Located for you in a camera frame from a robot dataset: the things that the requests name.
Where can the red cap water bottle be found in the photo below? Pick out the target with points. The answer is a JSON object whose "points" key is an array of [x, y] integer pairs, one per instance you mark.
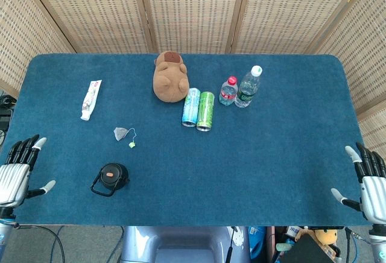
{"points": [[228, 92]]}

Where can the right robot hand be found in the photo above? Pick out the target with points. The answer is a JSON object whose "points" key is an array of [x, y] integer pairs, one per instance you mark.
{"points": [[372, 190]]}

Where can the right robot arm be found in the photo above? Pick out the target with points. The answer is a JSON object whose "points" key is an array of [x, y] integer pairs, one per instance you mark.
{"points": [[378, 242]]}

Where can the light blue drink can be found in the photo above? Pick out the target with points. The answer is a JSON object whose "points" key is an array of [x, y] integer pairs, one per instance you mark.
{"points": [[190, 107]]}

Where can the grey tea bag green tag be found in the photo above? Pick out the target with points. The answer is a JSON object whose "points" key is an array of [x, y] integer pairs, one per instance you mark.
{"points": [[122, 134]]}

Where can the white cap water bottle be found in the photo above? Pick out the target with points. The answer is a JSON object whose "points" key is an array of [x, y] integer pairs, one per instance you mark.
{"points": [[248, 88]]}

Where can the black round lid with handle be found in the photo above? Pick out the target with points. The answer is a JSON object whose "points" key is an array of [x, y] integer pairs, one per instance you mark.
{"points": [[110, 174]]}

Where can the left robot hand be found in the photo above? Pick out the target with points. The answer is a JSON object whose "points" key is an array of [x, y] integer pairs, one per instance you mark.
{"points": [[12, 181]]}

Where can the white toothpaste tube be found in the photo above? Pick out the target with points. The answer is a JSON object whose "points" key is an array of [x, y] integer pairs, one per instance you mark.
{"points": [[90, 100]]}

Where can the blue table cloth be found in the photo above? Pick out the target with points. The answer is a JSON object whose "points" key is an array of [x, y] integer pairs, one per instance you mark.
{"points": [[193, 169]]}

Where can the green drink can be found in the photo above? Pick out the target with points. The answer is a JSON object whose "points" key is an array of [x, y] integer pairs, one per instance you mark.
{"points": [[205, 112]]}

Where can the black round bottle lid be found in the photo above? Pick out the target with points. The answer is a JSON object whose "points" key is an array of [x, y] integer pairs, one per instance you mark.
{"points": [[111, 180]]}

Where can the yellow plush toy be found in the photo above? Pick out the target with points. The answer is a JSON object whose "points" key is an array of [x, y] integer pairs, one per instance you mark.
{"points": [[325, 237]]}

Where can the black box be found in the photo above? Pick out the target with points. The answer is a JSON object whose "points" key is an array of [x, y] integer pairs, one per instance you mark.
{"points": [[307, 251]]}

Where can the blue printed package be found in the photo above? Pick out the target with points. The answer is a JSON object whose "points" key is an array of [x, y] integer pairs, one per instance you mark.
{"points": [[257, 242]]}

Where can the brown capybara plush toy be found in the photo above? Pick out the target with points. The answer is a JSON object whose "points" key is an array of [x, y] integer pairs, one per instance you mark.
{"points": [[170, 79]]}

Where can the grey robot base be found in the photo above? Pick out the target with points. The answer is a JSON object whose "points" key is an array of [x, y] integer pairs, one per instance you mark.
{"points": [[181, 245]]}

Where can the woven bamboo folding screen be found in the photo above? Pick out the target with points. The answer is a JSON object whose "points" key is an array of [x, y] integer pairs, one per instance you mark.
{"points": [[193, 9]]}

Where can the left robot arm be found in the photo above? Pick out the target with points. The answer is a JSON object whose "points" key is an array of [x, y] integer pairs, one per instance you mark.
{"points": [[4, 233]]}

